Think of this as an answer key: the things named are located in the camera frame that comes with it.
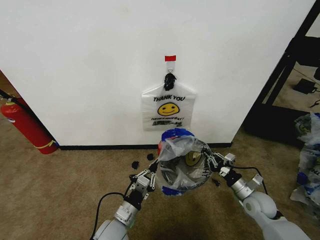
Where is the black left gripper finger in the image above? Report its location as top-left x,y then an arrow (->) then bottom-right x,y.
129,159 -> 161,181
148,165 -> 158,194

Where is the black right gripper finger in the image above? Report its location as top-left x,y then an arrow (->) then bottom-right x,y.
211,151 -> 227,167
203,149 -> 219,174

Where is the clear smiley plastic bag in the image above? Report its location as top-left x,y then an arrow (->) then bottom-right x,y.
157,133 -> 213,193

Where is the black trash bin blue tape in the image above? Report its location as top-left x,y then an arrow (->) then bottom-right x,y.
157,127 -> 214,199

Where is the clear smiley thank-you bag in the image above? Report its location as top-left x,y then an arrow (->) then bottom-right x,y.
140,82 -> 199,132

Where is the black bag knot clip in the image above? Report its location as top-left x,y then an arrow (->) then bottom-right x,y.
163,71 -> 178,91

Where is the crumpled smiley plastic bag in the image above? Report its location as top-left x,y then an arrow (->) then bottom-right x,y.
293,111 -> 320,145

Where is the black baseboard strip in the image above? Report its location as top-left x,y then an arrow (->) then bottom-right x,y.
59,141 -> 234,151

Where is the pile of plastic bags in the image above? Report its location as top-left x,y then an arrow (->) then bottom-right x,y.
289,142 -> 320,214

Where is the black power adapter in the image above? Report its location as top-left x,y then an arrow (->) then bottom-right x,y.
292,78 -> 318,95

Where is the red fire extinguisher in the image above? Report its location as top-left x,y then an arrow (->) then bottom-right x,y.
0,97 -> 60,155

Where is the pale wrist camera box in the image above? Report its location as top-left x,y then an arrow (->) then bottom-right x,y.
134,175 -> 149,193
224,153 -> 237,167

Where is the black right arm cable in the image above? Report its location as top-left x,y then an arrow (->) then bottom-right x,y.
231,165 -> 269,196

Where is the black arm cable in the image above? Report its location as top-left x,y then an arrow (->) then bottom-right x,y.
91,191 -> 126,240
231,165 -> 269,196

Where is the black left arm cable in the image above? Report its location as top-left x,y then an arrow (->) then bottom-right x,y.
91,191 -> 126,240

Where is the black metal rack frame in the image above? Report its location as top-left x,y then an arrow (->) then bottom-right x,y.
242,0 -> 320,149

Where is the clear wall hook red tape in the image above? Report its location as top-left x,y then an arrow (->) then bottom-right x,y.
164,55 -> 178,74

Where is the black extinguisher hose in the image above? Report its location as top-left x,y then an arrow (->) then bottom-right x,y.
0,88 -> 29,110

